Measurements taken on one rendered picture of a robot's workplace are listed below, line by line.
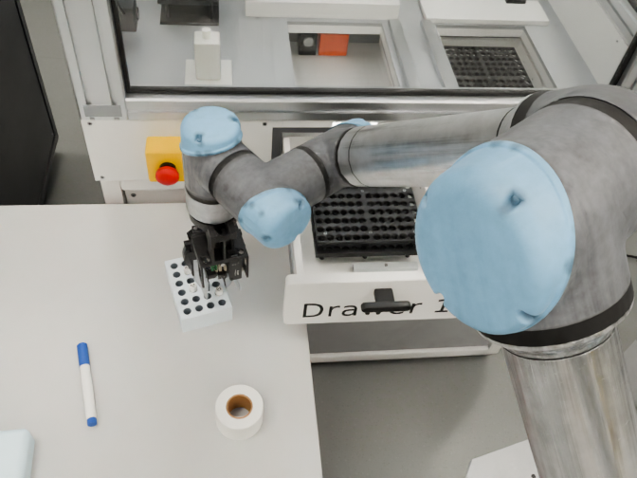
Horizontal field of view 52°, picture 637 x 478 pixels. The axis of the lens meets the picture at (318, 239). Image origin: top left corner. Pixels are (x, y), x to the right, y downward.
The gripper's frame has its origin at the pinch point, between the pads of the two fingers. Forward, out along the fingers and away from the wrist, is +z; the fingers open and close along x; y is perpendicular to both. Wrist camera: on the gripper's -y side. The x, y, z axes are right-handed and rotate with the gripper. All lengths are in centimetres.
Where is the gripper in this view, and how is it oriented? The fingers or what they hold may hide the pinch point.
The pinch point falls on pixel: (215, 280)
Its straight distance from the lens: 108.4
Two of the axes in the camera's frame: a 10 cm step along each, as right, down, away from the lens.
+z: -0.9, 6.4, 7.6
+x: 9.3, -2.1, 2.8
